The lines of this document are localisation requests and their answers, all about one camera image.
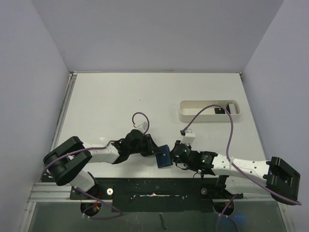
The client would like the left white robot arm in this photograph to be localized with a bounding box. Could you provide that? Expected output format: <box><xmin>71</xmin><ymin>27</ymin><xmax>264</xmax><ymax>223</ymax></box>
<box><xmin>43</xmin><ymin>129</ymin><xmax>162</xmax><ymax>199</ymax></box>

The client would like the white oblong tray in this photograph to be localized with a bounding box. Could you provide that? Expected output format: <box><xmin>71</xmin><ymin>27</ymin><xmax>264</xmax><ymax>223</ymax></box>
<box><xmin>179</xmin><ymin>100</ymin><xmax>241</xmax><ymax>123</ymax></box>

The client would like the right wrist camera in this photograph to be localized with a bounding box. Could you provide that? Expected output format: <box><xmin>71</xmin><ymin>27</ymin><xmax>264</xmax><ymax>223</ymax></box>
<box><xmin>181</xmin><ymin>129</ymin><xmax>196</xmax><ymax>146</ymax></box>

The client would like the blue card holder wallet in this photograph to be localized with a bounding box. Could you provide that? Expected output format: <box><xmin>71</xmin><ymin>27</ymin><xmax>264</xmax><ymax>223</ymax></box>
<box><xmin>155</xmin><ymin>145</ymin><xmax>173</xmax><ymax>168</ymax></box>

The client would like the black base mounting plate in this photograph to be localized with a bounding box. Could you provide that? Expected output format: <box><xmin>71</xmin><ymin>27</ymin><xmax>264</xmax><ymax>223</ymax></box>
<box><xmin>70</xmin><ymin>177</ymin><xmax>243</xmax><ymax>213</ymax></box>

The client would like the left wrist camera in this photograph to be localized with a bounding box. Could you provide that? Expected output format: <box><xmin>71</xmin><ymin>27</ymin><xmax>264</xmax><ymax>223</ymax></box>
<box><xmin>133</xmin><ymin>122</ymin><xmax>148</xmax><ymax>132</ymax></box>

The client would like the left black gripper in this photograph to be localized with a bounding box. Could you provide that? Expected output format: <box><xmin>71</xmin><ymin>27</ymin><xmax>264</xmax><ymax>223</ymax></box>
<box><xmin>128</xmin><ymin>133</ymin><xmax>162</xmax><ymax>157</ymax></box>

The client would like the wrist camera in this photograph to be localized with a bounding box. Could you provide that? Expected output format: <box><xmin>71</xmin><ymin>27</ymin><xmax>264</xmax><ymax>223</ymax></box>
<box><xmin>181</xmin><ymin>129</ymin><xmax>196</xmax><ymax>146</ymax></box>
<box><xmin>133</xmin><ymin>122</ymin><xmax>148</xmax><ymax>132</ymax></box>

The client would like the aluminium rail left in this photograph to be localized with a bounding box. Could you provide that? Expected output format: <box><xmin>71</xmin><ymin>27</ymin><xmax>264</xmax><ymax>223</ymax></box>
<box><xmin>50</xmin><ymin>72</ymin><xmax>78</xmax><ymax>151</ymax></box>

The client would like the black cable loop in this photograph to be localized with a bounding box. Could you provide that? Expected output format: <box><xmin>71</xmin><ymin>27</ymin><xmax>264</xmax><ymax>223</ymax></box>
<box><xmin>192</xmin><ymin>169</ymin><xmax>206</xmax><ymax>180</ymax></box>

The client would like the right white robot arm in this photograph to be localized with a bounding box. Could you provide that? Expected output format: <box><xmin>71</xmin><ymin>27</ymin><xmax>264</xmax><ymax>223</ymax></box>
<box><xmin>171</xmin><ymin>141</ymin><xmax>301</xmax><ymax>205</ymax></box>

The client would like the black card in tray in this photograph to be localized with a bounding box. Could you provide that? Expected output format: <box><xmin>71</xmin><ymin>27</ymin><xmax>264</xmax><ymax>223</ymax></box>
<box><xmin>214</xmin><ymin>108</ymin><xmax>225</xmax><ymax>115</ymax></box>

